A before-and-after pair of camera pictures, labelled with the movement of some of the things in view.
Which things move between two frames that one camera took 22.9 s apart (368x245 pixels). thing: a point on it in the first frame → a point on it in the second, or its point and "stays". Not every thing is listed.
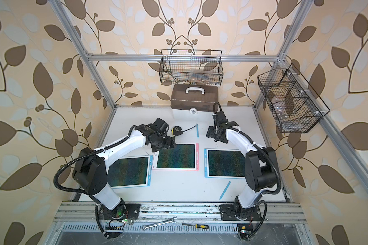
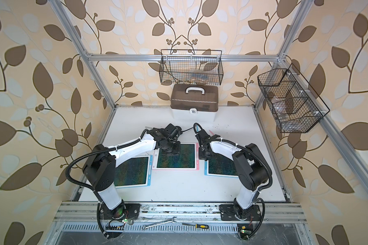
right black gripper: (210, 133) → (200, 154)
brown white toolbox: (193, 102) stays
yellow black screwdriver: (203, 226) stays
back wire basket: (191, 67) stays
